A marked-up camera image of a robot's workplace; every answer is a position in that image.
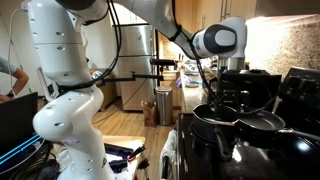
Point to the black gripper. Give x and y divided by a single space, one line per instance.
233 89

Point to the person forearm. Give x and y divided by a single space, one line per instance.
21 79

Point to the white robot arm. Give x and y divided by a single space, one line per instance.
55 27

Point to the black frying pan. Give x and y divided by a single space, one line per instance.
267 124

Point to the black microwave oven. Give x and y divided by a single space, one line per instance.
263 89

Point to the black saucepan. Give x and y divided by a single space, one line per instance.
209 128

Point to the black electric stove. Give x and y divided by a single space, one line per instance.
285 157

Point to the steel trash can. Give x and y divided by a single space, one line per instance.
164 104

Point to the white dish towel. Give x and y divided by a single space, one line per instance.
168 157

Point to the stainless steel refrigerator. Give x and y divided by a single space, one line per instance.
137 49

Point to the black laptop screen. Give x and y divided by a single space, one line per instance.
16 126

